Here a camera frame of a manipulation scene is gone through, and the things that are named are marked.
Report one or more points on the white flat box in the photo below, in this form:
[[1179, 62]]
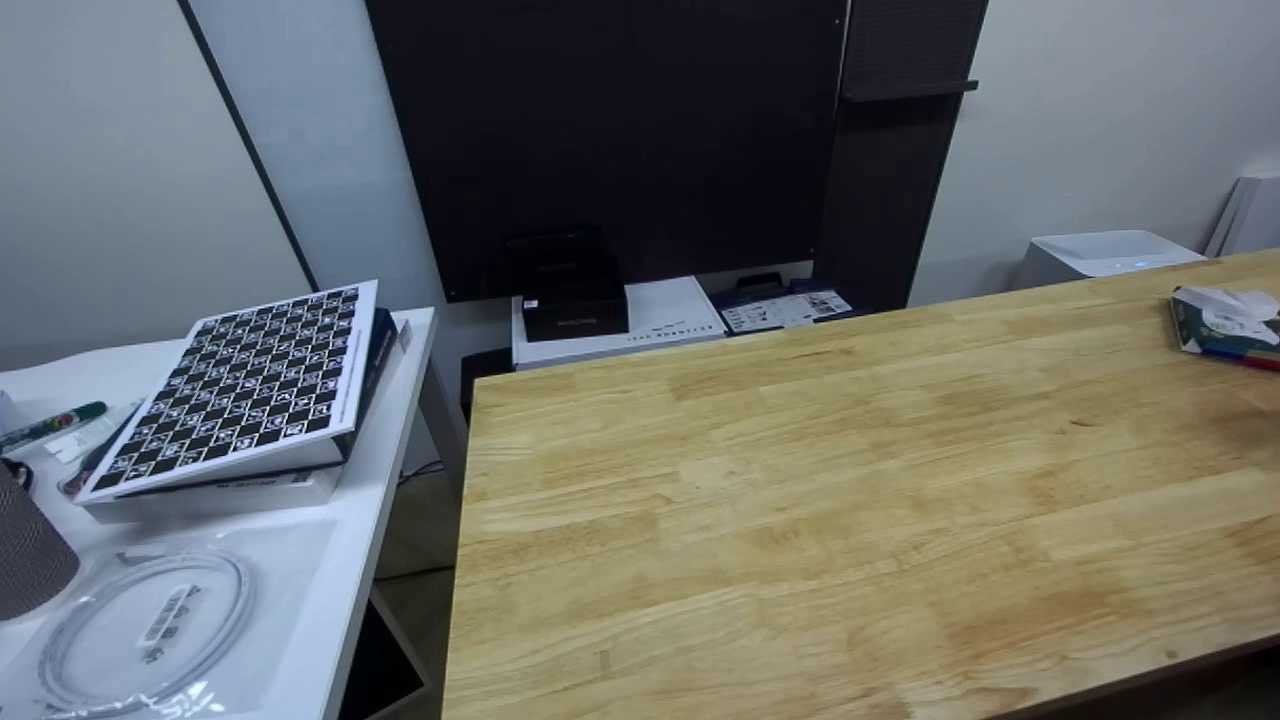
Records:
[[664, 315]]

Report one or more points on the small black device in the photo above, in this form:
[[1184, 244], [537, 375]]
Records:
[[574, 301]]

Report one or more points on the grey keypad device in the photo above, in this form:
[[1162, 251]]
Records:
[[786, 309]]

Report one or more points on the black monitor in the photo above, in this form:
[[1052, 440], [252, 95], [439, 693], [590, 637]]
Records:
[[612, 134]]

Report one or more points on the black shelf unit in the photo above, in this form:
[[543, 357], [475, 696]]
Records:
[[892, 146]]

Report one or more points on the white side table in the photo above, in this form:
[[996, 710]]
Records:
[[345, 561]]

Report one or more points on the white box with grille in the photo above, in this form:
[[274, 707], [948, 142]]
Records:
[[1104, 253]]

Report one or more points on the green and white packet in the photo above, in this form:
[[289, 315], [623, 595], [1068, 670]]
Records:
[[1215, 351]]

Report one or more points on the green marker pen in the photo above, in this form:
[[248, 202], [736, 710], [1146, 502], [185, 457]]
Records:
[[54, 422]]

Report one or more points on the white flat panel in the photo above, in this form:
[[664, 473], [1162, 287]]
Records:
[[1251, 212]]

